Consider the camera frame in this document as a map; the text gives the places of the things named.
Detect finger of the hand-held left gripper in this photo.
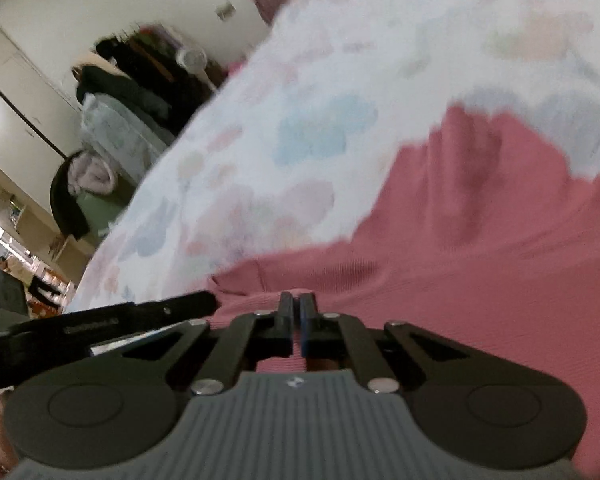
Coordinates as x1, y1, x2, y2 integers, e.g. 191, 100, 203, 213
7, 291, 220, 348

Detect dark hanging clothes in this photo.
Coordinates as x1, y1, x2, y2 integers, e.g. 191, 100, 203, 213
72, 22, 229, 136

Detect white standing fan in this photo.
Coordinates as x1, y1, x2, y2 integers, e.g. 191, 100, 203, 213
176, 47, 217, 92

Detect pale pink fluffy cloth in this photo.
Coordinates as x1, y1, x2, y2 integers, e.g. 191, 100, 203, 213
67, 152, 119, 196

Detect light green hanging garment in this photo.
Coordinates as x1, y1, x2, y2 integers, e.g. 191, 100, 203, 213
81, 95, 177, 187

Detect white wardrobe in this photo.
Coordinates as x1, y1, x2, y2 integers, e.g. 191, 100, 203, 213
0, 24, 82, 157

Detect cluttered shelf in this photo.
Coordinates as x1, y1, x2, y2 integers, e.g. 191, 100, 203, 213
0, 160, 77, 321

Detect pink knit garment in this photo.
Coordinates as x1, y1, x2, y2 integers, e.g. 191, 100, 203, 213
207, 105, 600, 480

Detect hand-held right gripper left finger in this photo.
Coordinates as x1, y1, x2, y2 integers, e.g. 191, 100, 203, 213
92, 291, 295, 396

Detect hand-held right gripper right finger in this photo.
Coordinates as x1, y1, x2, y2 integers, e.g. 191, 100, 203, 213
299, 292, 473, 396

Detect bed with floral cover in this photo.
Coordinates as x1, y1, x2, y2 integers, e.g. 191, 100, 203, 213
62, 0, 600, 317

